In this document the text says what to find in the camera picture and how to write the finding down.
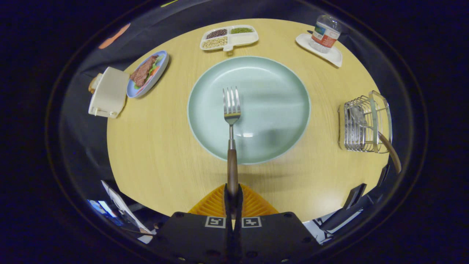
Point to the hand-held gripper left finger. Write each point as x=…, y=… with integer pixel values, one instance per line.
x=229, y=223

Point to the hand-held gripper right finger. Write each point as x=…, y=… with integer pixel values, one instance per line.
x=239, y=223

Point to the large pale green plate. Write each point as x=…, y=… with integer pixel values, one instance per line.
x=274, y=110

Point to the lit blue screen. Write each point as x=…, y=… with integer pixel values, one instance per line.
x=104, y=212

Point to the small blue plate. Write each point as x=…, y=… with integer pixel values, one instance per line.
x=161, y=69

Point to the green and orange vegetables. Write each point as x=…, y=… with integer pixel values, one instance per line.
x=153, y=70

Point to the brown meat slice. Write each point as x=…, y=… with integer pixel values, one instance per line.
x=141, y=72

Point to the white toaster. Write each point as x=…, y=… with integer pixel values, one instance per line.
x=109, y=93

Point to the pale yellow soybeans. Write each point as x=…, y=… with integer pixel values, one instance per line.
x=215, y=43

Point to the white divided dish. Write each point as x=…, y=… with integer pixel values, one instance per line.
x=243, y=38

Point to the dark red beans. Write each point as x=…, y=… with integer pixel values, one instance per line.
x=217, y=33

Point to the white square coaster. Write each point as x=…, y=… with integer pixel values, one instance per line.
x=335, y=58

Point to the green mung beans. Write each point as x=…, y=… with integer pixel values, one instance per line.
x=241, y=30

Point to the toasted bread slice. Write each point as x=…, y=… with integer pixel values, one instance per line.
x=94, y=83

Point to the red capped water bottle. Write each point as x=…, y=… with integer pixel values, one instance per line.
x=325, y=35

